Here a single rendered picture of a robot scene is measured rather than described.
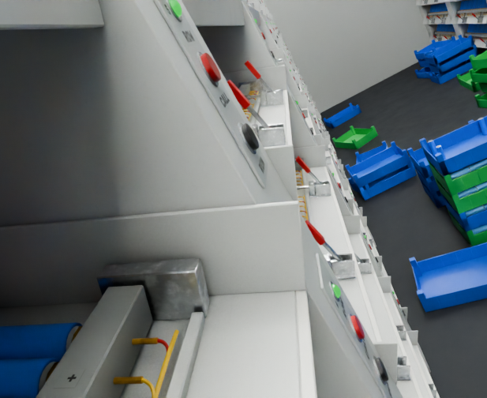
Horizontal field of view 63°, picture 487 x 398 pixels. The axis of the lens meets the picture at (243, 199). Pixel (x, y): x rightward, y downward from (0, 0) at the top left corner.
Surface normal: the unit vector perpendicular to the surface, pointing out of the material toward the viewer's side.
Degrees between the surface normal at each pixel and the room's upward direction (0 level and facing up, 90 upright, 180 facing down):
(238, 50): 90
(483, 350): 0
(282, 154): 90
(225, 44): 90
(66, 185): 90
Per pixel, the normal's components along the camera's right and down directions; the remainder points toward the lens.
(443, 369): -0.49, -0.81
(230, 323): -0.14, -0.91
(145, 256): -0.09, 0.40
